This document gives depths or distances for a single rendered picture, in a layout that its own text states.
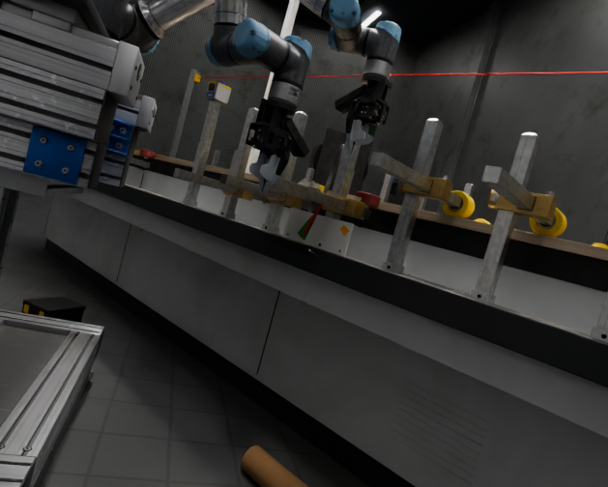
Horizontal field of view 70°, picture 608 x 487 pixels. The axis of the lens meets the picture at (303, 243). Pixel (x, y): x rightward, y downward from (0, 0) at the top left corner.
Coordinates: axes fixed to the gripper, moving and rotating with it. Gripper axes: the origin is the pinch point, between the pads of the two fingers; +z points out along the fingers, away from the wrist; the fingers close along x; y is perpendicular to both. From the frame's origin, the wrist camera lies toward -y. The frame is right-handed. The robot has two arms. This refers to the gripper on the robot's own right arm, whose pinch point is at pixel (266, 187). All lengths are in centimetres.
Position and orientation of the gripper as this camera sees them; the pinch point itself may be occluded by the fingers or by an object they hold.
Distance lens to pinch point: 108.5
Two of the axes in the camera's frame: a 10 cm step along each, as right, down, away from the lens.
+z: -2.7, 9.6, 0.6
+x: 7.2, 2.4, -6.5
